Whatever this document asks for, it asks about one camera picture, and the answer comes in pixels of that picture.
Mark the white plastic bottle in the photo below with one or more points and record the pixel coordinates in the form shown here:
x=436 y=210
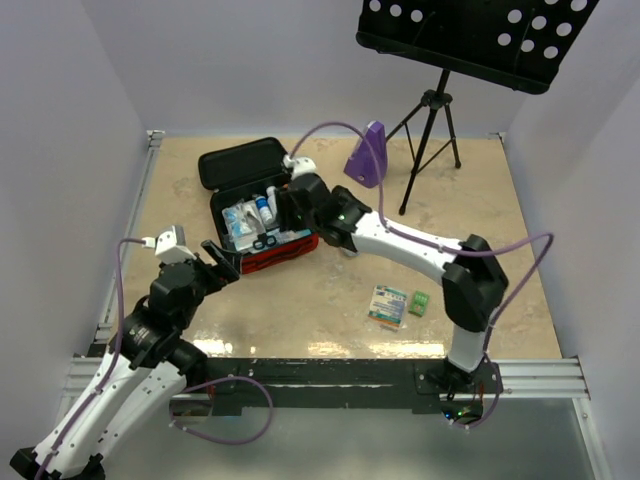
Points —
x=271 y=199

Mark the white gauze packet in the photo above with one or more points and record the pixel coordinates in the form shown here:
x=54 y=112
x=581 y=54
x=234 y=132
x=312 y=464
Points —
x=244 y=242

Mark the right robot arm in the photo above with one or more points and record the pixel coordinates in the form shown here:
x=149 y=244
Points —
x=472 y=281

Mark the purple metronome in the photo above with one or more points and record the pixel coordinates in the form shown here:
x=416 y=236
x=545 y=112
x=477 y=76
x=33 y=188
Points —
x=366 y=166

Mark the green small box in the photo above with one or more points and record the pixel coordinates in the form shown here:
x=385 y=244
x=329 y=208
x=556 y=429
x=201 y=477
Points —
x=419 y=303

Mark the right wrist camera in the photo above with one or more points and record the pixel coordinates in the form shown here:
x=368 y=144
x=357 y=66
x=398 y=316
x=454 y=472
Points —
x=299 y=166

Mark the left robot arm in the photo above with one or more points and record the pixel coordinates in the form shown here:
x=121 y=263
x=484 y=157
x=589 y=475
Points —
x=144 y=365

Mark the bandage packets pile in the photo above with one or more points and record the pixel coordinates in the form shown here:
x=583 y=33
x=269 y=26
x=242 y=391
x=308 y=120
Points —
x=387 y=306

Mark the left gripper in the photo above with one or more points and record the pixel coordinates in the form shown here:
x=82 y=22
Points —
x=230 y=260

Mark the red black medicine case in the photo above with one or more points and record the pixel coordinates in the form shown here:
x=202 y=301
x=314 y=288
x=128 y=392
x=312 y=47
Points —
x=237 y=174

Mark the black music stand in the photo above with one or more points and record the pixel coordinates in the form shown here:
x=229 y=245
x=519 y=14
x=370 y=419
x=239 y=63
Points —
x=514 y=44

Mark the small blue label bottle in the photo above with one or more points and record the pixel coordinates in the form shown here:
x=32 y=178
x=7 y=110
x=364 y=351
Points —
x=264 y=210

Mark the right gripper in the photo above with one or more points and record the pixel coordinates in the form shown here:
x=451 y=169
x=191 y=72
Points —
x=286 y=205

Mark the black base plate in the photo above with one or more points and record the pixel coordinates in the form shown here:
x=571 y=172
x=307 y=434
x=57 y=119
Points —
x=418 y=385

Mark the black handled scissors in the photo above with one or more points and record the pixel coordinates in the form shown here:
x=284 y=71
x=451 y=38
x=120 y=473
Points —
x=263 y=240

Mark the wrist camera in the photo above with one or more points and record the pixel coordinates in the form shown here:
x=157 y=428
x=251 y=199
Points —
x=169 y=246
x=299 y=166

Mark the aluminium frame rail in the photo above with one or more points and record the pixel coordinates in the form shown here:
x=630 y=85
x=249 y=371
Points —
x=115 y=250

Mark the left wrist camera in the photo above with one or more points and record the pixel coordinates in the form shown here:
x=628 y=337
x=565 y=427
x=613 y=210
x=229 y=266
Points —
x=169 y=246

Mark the blue pouch packet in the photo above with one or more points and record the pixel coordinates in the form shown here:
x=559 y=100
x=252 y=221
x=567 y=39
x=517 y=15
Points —
x=283 y=237

